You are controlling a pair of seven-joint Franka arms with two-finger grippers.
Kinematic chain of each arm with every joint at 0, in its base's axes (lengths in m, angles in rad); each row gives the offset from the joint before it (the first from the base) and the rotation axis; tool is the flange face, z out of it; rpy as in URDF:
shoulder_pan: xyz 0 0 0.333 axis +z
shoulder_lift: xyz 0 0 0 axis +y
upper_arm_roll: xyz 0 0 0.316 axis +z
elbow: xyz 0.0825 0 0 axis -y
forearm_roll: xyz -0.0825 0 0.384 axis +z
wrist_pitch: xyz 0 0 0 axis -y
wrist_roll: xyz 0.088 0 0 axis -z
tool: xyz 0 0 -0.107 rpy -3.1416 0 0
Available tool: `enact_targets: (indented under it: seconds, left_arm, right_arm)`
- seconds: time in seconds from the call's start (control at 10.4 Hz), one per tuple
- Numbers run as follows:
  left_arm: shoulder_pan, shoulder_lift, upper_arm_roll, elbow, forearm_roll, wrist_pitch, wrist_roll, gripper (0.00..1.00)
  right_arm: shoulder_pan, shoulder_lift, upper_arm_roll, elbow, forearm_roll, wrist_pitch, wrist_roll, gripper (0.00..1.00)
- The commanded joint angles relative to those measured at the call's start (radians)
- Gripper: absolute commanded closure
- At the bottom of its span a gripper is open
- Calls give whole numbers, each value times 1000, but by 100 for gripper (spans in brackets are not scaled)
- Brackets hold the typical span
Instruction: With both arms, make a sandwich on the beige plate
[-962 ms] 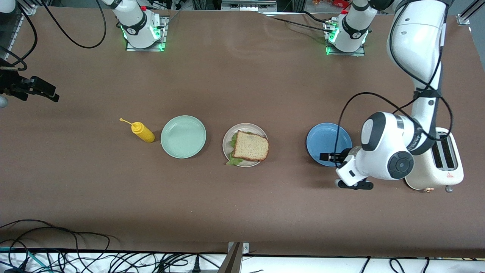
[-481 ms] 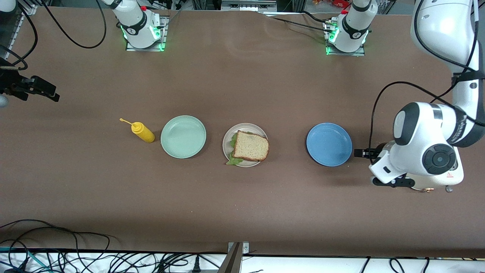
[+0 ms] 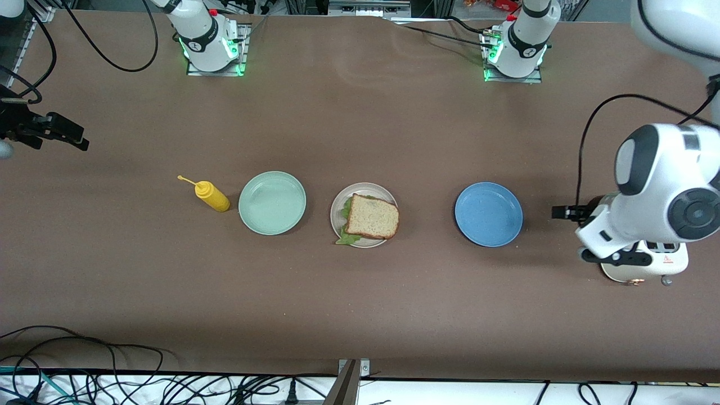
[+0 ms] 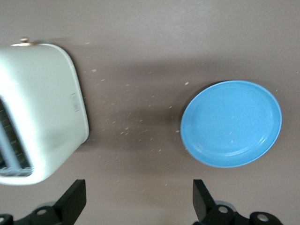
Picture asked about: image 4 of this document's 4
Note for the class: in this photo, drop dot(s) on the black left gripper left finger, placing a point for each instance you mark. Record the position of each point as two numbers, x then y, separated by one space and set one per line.
58 213

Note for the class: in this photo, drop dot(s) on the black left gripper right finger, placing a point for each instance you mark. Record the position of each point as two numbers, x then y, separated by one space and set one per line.
218 216

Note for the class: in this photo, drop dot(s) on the blue plate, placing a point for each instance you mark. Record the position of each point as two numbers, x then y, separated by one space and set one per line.
230 124

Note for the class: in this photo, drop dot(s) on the white toaster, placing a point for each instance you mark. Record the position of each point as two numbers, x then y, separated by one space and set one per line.
47 105

